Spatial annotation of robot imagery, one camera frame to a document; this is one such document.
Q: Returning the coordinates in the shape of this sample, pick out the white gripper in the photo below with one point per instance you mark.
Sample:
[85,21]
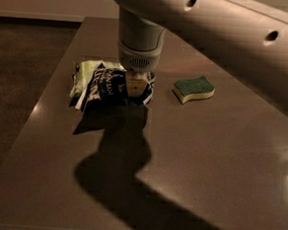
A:
[138,59]

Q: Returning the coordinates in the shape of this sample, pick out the blue Kettle chip bag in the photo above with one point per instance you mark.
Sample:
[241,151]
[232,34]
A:
[107,87]

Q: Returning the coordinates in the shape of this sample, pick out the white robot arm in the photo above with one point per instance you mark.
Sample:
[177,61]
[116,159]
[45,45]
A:
[244,37]

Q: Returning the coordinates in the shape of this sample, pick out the green jalapeno chip bag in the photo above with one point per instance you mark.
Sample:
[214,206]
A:
[84,72]

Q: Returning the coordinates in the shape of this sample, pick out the green and yellow sponge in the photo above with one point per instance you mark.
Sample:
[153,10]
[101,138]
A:
[198,88]

